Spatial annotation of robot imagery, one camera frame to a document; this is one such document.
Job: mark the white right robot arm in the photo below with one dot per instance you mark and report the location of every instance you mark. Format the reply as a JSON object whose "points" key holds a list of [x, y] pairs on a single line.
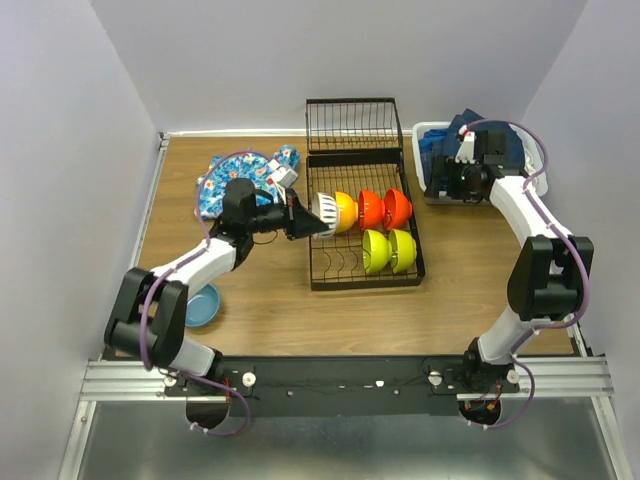
{"points": [[504, 164]]}

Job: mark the dark blue folded cloths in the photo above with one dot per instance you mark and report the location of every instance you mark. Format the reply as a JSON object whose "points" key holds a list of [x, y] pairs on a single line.
{"points": [[446, 143]]}

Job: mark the lime green bowl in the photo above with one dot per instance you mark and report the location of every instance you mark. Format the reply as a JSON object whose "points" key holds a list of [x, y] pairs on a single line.
{"points": [[376, 251], [403, 250]]}

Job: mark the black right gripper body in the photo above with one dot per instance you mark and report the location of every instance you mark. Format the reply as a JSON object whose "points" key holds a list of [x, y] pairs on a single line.
{"points": [[460, 178]]}

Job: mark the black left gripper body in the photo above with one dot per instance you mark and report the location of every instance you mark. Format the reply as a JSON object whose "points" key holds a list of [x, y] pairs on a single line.
{"points": [[286, 216]]}

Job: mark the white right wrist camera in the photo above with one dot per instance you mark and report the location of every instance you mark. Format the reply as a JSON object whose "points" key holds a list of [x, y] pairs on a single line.
{"points": [[466, 151]]}

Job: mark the black wire dish rack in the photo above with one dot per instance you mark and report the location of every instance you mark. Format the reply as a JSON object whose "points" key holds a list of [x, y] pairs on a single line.
{"points": [[355, 154]]}

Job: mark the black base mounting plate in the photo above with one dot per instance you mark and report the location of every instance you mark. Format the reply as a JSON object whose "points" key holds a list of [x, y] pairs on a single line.
{"points": [[288, 386]]}

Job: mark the yellow-orange bowl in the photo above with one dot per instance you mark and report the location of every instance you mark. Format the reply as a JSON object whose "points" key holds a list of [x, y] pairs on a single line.
{"points": [[348, 211]]}

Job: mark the white rolled cloth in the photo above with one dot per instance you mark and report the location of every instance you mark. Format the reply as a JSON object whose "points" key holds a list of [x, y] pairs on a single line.
{"points": [[533, 162]]}

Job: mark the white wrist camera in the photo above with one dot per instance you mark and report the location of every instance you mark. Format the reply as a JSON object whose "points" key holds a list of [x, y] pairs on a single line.
{"points": [[466, 151], [281, 174]]}

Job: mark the white plastic basket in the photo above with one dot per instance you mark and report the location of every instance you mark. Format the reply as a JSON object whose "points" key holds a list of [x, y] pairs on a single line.
{"points": [[418, 132]]}

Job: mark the white blue striped bowl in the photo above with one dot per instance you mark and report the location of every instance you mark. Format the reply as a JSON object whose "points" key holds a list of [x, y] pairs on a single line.
{"points": [[325, 207]]}

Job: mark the blue floral cloth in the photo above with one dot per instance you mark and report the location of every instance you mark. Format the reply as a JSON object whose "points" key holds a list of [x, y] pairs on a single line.
{"points": [[248, 165]]}

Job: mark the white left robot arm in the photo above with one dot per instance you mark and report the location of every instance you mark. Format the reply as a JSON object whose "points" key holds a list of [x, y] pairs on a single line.
{"points": [[148, 318]]}

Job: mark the orange-red bowl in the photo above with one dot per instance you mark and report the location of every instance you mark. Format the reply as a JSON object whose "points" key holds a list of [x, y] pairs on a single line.
{"points": [[371, 210], [398, 209]]}

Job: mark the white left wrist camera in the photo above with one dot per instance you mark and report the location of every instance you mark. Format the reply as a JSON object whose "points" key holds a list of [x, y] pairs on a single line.
{"points": [[281, 174]]}

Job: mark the white and blue bowl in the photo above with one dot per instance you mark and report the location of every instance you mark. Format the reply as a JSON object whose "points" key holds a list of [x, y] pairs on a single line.
{"points": [[203, 307]]}

